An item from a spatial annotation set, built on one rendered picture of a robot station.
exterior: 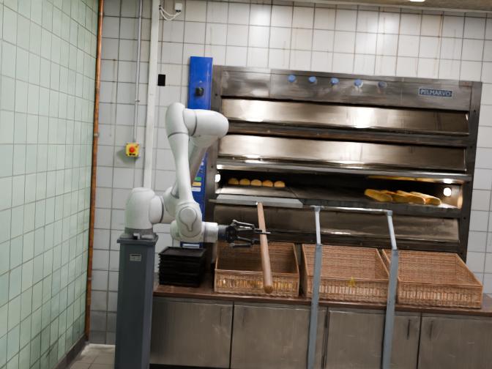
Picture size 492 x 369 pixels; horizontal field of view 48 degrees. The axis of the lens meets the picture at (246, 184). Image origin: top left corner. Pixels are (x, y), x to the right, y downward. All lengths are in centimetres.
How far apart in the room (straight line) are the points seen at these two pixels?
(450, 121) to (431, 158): 30
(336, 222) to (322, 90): 96
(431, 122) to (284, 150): 108
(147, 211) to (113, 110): 128
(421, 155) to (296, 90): 102
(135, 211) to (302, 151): 149
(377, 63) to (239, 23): 103
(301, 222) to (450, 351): 130
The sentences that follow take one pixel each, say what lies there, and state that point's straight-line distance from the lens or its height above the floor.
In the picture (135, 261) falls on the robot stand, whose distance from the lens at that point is 307.
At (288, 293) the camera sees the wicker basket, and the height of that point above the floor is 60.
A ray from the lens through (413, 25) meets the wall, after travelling 428.
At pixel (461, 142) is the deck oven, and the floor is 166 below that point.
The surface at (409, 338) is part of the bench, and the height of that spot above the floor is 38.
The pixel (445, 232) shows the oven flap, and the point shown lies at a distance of 432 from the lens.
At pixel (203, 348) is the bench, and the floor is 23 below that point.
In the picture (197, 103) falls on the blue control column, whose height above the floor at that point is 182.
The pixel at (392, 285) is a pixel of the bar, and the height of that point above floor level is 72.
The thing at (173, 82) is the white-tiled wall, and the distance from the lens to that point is 408.
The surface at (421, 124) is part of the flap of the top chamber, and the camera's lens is 421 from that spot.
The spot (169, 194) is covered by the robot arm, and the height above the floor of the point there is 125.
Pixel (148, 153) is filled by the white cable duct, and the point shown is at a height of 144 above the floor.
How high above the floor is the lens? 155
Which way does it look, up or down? 4 degrees down
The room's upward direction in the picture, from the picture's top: 4 degrees clockwise
